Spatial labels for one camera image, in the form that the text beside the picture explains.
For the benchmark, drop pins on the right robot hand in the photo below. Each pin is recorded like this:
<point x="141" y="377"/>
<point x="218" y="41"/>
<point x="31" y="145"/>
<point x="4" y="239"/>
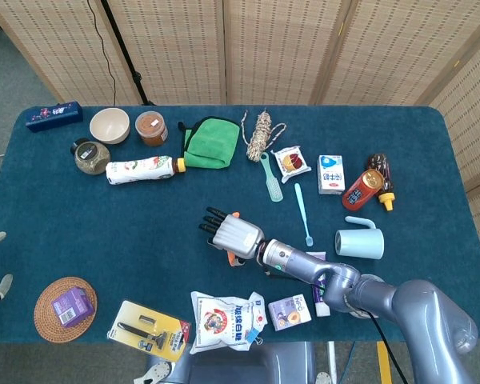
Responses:
<point x="240" y="236"/>

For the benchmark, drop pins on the orange carrot stick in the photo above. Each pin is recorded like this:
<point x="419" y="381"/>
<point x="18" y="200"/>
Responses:
<point x="235" y="264"/>

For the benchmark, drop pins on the teal scrub brush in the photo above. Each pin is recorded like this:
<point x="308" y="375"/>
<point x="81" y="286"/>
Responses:
<point x="273" y="188"/>

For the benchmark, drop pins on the light blue toothbrush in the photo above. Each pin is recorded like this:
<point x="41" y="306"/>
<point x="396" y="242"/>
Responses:
<point x="302" y="208"/>

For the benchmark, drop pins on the white sugar bag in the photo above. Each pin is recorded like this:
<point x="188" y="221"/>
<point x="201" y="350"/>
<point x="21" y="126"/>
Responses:
<point x="220" y="320"/>

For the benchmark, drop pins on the white snack packet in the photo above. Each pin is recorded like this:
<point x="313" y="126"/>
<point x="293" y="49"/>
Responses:
<point x="292" y="162"/>

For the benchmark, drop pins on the purple juice carton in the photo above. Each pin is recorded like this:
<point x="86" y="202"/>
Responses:
<point x="290" y="314"/>

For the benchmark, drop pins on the woven round coaster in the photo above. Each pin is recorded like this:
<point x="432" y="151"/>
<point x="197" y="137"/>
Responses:
<point x="44" y="320"/>

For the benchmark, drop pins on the small purple box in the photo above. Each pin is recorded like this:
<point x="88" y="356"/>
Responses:
<point x="70" y="308"/>

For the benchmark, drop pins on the green microfibre cloth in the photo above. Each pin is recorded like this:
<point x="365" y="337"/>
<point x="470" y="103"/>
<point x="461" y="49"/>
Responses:
<point x="212" y="140"/>

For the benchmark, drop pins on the blue binder clip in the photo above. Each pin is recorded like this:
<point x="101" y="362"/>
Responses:
<point x="253" y="335"/>

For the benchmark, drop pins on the dark blue table cloth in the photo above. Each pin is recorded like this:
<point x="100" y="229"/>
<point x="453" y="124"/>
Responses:
<point x="104" y="240"/>

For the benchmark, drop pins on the purple toothpaste tube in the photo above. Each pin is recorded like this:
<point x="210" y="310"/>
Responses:
<point x="322" y="308"/>

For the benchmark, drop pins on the white blue milk carton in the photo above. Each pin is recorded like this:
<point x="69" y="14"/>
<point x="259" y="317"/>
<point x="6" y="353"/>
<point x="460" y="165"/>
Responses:
<point x="331" y="174"/>

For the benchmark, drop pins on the white drink bottle yellow cap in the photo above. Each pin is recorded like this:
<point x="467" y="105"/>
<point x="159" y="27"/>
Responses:
<point x="140" y="170"/>

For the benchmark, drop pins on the glass spice jar black lid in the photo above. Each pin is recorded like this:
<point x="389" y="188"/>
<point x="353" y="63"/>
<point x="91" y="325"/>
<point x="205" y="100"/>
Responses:
<point x="91" y="158"/>

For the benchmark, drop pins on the light blue mug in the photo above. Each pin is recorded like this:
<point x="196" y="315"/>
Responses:
<point x="362" y="244"/>

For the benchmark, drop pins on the razor in yellow package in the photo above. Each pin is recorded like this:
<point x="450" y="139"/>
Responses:
<point x="144" y="320"/>

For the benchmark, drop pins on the grey robot torso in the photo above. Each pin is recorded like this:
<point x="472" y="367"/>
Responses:
<point x="244" y="366"/>

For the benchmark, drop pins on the dark blue patterned box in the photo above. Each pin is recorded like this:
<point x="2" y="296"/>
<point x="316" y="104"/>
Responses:
<point x="54" y="116"/>

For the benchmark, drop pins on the plastic tub of brown sauce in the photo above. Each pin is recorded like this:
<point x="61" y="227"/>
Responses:
<point x="151" y="128"/>

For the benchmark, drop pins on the beige bowl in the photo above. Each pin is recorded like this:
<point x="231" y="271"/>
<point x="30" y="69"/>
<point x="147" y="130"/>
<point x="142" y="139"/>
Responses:
<point x="109" y="126"/>

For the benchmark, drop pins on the brown squeeze bottle yellow cap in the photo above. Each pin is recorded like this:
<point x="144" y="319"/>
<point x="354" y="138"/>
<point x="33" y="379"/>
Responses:
<point x="380" y="162"/>

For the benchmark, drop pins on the white perforated plate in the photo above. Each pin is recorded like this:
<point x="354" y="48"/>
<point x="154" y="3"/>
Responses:
<point x="157" y="372"/>
<point x="324" y="378"/>

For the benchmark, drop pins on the bamboo folding screen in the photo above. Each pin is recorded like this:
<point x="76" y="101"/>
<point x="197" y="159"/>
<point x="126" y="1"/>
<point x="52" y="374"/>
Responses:
<point x="280" y="48"/>

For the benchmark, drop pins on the black stand pole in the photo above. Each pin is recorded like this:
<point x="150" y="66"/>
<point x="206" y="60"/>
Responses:
<point x="122" y="44"/>

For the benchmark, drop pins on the white metal post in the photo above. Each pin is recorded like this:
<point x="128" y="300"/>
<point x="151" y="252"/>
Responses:
<point x="332" y="360"/>

